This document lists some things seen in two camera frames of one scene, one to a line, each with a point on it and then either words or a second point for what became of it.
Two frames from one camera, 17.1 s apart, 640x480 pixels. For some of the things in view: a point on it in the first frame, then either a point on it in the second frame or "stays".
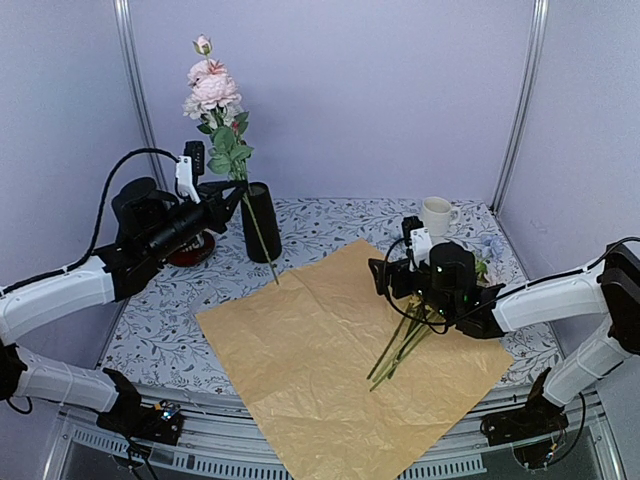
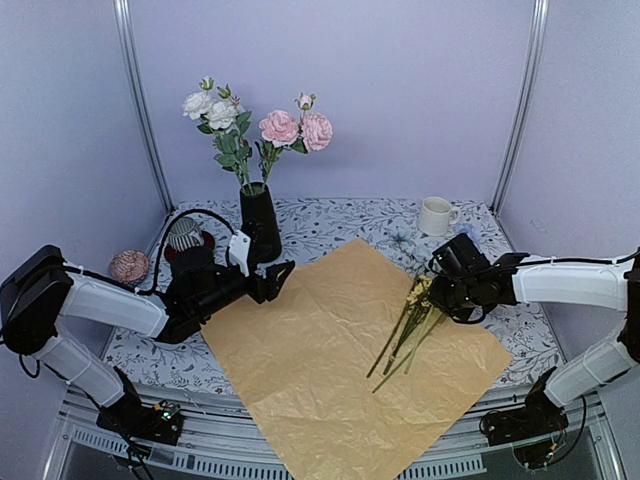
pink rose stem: (216, 90) to (281, 130)
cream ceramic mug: (439, 215) stays
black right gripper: (399, 269) to (438, 298)
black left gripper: (219, 210) to (268, 287)
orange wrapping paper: (300, 348) stays
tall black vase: (261, 200) stays
